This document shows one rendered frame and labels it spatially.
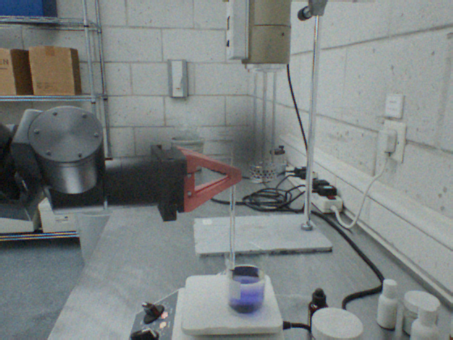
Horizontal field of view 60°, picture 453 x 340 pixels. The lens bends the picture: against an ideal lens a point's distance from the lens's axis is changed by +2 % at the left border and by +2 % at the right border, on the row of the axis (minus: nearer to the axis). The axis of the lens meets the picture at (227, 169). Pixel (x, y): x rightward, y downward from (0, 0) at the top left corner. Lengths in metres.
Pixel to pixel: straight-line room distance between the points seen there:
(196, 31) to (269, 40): 2.08
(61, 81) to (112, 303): 2.03
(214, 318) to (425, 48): 0.66
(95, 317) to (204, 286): 0.20
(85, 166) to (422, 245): 0.64
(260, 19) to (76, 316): 0.62
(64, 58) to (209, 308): 2.23
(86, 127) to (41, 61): 2.27
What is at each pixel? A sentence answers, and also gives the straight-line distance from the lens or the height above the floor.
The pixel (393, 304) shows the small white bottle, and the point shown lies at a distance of 0.65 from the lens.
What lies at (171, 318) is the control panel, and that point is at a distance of 0.54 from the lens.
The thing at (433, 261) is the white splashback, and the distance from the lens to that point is 0.80.
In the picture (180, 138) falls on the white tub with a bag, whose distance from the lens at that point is 1.50.
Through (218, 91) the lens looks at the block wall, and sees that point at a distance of 2.87.
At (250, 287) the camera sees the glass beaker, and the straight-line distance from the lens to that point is 0.47.
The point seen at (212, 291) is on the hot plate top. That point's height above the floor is 0.84.
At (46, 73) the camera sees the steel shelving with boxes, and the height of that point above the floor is 1.12.
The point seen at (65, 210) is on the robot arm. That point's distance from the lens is 0.42.
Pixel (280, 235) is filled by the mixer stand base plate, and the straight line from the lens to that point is 0.90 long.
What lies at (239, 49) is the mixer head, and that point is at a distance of 0.81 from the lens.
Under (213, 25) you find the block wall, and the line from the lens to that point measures 2.89.
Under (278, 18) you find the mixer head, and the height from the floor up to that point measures 1.23.
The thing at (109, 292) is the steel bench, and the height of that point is 0.75.
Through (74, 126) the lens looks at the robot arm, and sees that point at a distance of 0.35.
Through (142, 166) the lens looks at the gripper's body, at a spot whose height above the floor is 1.03.
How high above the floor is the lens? 1.12
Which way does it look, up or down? 14 degrees down
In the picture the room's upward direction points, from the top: straight up
